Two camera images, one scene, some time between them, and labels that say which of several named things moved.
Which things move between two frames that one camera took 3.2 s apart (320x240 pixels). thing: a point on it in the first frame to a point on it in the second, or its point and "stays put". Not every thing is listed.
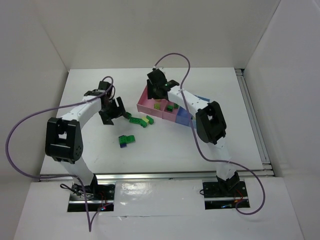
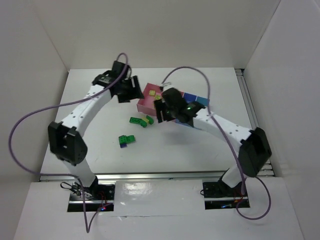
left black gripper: (112, 111) to (132, 88)
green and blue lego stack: (123, 140) stays put
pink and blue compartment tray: (166, 110) stays put
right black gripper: (155, 90) to (160, 111)
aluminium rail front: (160, 176) stays put
